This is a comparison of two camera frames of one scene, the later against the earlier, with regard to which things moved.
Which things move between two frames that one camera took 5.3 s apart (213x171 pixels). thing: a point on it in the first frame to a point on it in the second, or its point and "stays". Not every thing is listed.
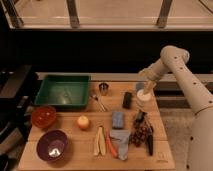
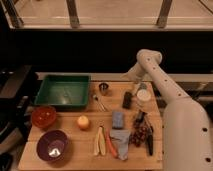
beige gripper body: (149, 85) to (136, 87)
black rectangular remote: (127, 100) stays
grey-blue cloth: (120, 140) stays
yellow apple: (83, 122) stays
